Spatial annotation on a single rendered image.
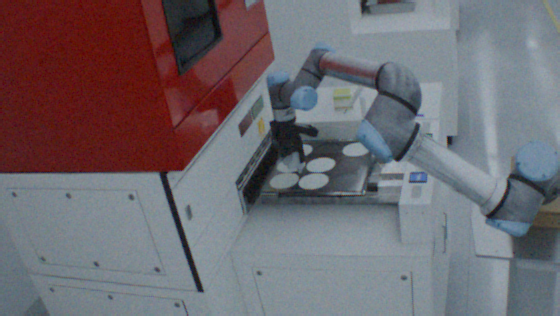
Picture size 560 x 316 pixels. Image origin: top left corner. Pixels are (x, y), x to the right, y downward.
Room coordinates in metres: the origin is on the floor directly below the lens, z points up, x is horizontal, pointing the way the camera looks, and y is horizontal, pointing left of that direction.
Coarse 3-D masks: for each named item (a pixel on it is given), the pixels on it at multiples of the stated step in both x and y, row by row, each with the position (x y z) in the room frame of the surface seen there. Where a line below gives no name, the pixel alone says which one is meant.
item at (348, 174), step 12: (312, 144) 1.98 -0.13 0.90; (324, 144) 1.96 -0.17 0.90; (336, 144) 1.94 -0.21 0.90; (348, 144) 1.92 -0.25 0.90; (312, 156) 1.88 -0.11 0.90; (324, 156) 1.87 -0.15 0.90; (336, 156) 1.85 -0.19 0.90; (348, 156) 1.83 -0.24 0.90; (360, 156) 1.81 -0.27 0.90; (276, 168) 1.85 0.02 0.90; (336, 168) 1.76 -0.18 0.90; (348, 168) 1.75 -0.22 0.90; (360, 168) 1.73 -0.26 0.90; (336, 180) 1.68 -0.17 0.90; (348, 180) 1.67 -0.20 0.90; (360, 180) 1.65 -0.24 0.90
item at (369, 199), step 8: (264, 200) 1.75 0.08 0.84; (272, 200) 1.74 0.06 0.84; (280, 200) 1.73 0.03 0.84; (288, 200) 1.72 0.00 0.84; (296, 200) 1.71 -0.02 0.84; (304, 200) 1.70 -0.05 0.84; (312, 200) 1.69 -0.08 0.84; (320, 200) 1.68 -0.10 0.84; (328, 200) 1.67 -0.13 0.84; (336, 200) 1.66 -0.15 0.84; (344, 200) 1.65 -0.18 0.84; (352, 200) 1.64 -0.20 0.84; (360, 200) 1.63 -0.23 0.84; (368, 200) 1.62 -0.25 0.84; (376, 200) 1.61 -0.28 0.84
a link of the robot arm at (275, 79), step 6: (276, 72) 1.78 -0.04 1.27; (282, 72) 1.76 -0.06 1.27; (270, 78) 1.74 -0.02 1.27; (276, 78) 1.73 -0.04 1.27; (282, 78) 1.73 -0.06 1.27; (288, 78) 1.74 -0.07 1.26; (270, 84) 1.74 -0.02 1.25; (276, 84) 1.73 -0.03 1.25; (282, 84) 1.80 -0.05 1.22; (270, 90) 1.74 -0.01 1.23; (276, 90) 1.72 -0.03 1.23; (270, 96) 1.75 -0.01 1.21; (276, 96) 1.72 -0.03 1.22; (276, 102) 1.73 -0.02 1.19; (276, 108) 1.74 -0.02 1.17; (282, 108) 1.73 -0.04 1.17
